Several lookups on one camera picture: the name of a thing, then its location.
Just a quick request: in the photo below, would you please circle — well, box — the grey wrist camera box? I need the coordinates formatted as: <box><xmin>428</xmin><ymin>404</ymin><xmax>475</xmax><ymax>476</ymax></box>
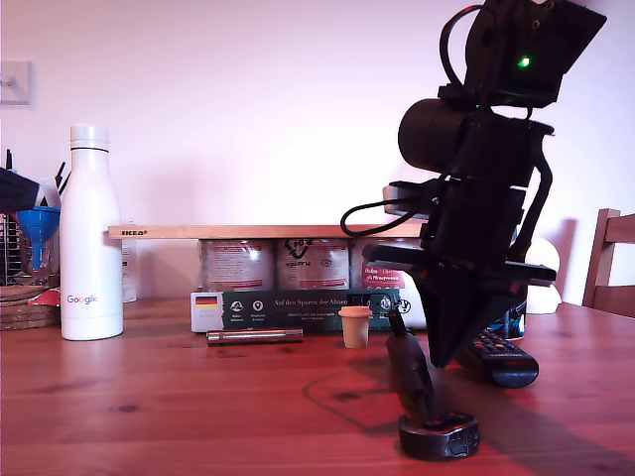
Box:
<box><xmin>382</xmin><ymin>180</ymin><xmax>441</xmax><ymax>219</ymax></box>

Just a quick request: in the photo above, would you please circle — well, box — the white wall switch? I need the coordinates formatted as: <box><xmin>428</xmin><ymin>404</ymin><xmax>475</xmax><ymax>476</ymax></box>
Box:
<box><xmin>0</xmin><ymin>60</ymin><xmax>34</xmax><ymax>106</ymax></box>

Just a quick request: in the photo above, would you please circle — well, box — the white flat stick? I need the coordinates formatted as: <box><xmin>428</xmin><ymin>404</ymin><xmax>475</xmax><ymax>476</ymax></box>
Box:
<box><xmin>38</xmin><ymin>178</ymin><xmax>64</xmax><ymax>208</ymax></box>

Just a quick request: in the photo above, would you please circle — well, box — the brown wooden chair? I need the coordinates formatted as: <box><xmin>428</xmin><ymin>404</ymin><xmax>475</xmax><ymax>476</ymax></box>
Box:
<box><xmin>580</xmin><ymin>208</ymin><xmax>635</xmax><ymax>312</ymax></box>

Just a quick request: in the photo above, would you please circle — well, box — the clear glass jar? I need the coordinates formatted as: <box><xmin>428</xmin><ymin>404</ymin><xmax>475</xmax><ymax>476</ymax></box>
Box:
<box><xmin>17</xmin><ymin>232</ymin><xmax>62</xmax><ymax>289</ymax></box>

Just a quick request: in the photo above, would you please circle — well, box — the dark mug with night print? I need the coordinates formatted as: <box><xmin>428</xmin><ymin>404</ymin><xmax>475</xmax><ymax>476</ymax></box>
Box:
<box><xmin>488</xmin><ymin>295</ymin><xmax>528</xmax><ymax>341</ymax></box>

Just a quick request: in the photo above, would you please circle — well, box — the black cable beside gripper housing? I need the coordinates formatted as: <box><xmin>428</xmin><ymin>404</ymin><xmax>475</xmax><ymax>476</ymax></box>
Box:
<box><xmin>515</xmin><ymin>148</ymin><xmax>555</xmax><ymax>257</ymax></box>

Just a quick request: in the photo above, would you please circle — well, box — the white container with barcode label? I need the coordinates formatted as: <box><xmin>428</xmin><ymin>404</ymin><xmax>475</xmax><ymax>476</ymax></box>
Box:
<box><xmin>121</xmin><ymin>239</ymin><xmax>139</xmax><ymax>304</ymax></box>

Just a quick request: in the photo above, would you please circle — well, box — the black wire rack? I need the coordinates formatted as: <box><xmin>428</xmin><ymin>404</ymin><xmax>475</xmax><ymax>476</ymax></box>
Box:
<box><xmin>0</xmin><ymin>211</ymin><xmax>24</xmax><ymax>289</ymax></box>

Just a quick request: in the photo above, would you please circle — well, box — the white round security camera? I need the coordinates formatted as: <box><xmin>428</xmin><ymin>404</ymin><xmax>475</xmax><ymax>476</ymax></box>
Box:
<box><xmin>524</xmin><ymin>236</ymin><xmax>563</xmax><ymax>315</ymax></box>

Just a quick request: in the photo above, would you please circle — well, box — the stack of cork coasters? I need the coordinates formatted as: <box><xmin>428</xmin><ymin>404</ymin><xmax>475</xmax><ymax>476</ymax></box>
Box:
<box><xmin>0</xmin><ymin>286</ymin><xmax>62</xmax><ymax>332</ymax></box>

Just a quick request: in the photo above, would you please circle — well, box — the black looped camera cable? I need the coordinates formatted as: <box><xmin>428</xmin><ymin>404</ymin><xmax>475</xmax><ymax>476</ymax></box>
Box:
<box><xmin>339</xmin><ymin>195</ymin><xmax>447</xmax><ymax>238</ymax></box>

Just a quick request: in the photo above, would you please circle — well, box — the black remote control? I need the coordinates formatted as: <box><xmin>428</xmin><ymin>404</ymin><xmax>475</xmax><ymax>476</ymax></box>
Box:
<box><xmin>454</xmin><ymin>330</ymin><xmax>540</xmax><ymax>389</ymax></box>

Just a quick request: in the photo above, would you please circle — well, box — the silver metal tube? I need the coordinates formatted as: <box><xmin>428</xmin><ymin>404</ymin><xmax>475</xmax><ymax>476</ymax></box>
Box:
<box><xmin>205</xmin><ymin>328</ymin><xmax>305</xmax><ymax>347</ymax></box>

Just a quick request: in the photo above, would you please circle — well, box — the white Google steel bottle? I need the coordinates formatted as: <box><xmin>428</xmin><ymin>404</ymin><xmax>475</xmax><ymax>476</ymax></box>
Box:
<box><xmin>60</xmin><ymin>124</ymin><xmax>125</xmax><ymax>342</ymax></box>

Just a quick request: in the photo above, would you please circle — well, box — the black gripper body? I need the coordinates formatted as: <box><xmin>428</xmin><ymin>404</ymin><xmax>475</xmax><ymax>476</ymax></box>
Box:
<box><xmin>361</xmin><ymin>180</ymin><xmax>557</xmax><ymax>294</ymax></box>

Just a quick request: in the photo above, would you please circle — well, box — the red printed packet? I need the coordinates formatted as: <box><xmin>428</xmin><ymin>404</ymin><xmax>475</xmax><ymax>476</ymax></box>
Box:
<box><xmin>29</xmin><ymin>290</ymin><xmax>64</xmax><ymax>308</ymax></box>

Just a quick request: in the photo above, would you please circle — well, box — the small beige lidded cup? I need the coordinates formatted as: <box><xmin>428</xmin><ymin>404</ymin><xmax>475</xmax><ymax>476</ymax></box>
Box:
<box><xmin>336</xmin><ymin>305</ymin><xmax>373</xmax><ymax>350</ymax></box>

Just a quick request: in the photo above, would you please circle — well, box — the glass jar with black logo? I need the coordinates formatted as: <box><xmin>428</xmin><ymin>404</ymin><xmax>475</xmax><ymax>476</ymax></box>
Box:
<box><xmin>275</xmin><ymin>239</ymin><xmax>350</xmax><ymax>293</ymax></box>

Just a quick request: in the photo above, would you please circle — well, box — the wooden IKEA board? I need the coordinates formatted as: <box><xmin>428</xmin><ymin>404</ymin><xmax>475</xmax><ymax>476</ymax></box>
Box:
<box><xmin>107</xmin><ymin>223</ymin><xmax>424</xmax><ymax>241</ymax></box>

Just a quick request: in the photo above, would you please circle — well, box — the black cable at arm joint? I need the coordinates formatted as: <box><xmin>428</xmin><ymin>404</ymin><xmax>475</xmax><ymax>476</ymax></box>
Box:
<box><xmin>440</xmin><ymin>5</ymin><xmax>485</xmax><ymax>98</ymax></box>

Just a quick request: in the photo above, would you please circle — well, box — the blue plastic funnel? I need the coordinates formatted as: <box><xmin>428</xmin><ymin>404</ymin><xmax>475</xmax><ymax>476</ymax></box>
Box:
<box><xmin>16</xmin><ymin>206</ymin><xmax>62</xmax><ymax>272</ymax></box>

